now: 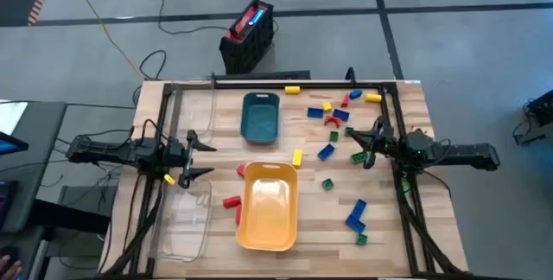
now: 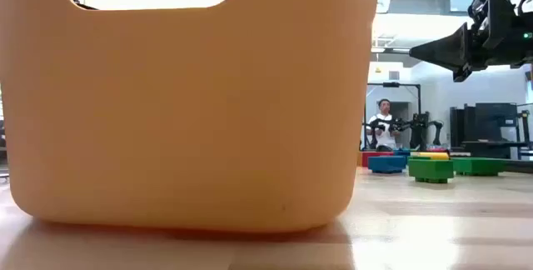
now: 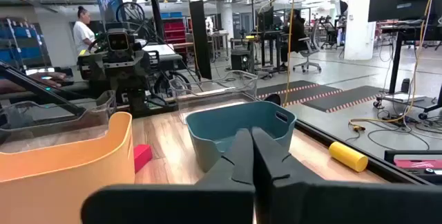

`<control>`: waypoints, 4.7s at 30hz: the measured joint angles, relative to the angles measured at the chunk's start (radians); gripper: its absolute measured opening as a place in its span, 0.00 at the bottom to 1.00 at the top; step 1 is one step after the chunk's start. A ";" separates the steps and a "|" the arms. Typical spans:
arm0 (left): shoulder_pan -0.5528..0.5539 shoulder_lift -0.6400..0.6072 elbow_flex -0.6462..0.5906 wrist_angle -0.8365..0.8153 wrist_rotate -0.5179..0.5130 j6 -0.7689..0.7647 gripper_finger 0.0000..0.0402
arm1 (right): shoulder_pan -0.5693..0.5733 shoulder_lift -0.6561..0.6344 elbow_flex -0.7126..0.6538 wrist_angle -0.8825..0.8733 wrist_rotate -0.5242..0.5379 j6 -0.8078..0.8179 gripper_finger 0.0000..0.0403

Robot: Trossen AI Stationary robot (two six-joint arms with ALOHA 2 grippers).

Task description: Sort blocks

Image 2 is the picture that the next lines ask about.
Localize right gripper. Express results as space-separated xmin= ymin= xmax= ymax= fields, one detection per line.
xmin=409 ymin=0 xmax=533 ymax=83

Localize long green brick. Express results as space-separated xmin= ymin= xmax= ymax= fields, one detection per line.
xmin=451 ymin=157 xmax=507 ymax=178

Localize green block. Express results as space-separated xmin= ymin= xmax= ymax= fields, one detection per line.
xmin=407 ymin=157 xmax=455 ymax=184

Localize red brick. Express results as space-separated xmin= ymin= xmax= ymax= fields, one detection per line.
xmin=361 ymin=150 xmax=395 ymax=168

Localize grey ventilation box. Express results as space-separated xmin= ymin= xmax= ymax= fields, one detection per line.
xmin=449 ymin=0 xmax=476 ymax=13

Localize black equipment cabinet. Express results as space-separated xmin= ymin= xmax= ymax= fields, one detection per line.
xmin=449 ymin=102 xmax=520 ymax=158

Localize person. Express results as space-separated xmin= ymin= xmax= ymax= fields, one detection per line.
xmin=366 ymin=97 xmax=401 ymax=153

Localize black side table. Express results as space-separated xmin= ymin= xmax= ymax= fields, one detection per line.
xmin=461 ymin=138 xmax=533 ymax=161

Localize blue brick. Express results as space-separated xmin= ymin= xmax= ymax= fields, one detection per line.
xmin=367 ymin=155 xmax=407 ymax=175

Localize orange plastic bin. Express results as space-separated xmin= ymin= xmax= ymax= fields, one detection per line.
xmin=0 ymin=0 xmax=382 ymax=233

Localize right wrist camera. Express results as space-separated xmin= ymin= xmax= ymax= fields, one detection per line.
xmin=466 ymin=0 xmax=495 ymax=24

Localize black gantry frame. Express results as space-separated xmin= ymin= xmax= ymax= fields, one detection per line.
xmin=366 ymin=81 xmax=422 ymax=151

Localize black table frame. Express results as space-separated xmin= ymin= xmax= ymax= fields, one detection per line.
xmin=503 ymin=157 xmax=533 ymax=175

